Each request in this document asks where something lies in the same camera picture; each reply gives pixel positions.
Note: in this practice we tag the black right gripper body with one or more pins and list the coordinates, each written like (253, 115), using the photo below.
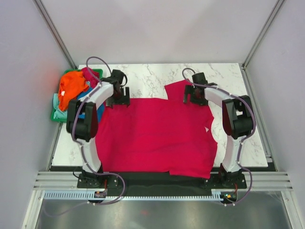
(198, 100)

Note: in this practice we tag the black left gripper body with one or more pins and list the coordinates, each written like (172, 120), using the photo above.
(116, 94)

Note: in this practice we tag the green plastic basket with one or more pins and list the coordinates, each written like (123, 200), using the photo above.
(74, 84)

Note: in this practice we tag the magenta t shirt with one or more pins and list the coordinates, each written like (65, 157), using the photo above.
(91, 76)
(158, 135)

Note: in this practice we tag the orange t shirt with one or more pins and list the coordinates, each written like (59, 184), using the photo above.
(71, 85)

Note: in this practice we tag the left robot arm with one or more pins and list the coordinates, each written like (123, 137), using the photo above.
(84, 131)

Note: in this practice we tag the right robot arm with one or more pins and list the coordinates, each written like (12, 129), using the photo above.
(238, 118)

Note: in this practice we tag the blue t shirt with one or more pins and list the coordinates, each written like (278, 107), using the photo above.
(81, 95)

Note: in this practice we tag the light teal t shirt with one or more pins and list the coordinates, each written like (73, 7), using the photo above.
(58, 113)

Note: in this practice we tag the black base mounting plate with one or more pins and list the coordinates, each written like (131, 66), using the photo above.
(116, 184)

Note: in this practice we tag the right side aluminium rail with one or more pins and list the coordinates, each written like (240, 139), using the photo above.
(260, 125)

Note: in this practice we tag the left aluminium corner post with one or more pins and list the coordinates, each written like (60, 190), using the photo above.
(55, 33)

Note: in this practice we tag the aluminium corner post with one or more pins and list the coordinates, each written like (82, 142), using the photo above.
(265, 28)
(55, 33)

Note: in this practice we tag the white slotted cable duct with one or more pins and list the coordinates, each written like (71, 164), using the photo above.
(95, 195)

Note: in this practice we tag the right aluminium corner post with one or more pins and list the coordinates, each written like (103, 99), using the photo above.
(265, 28)

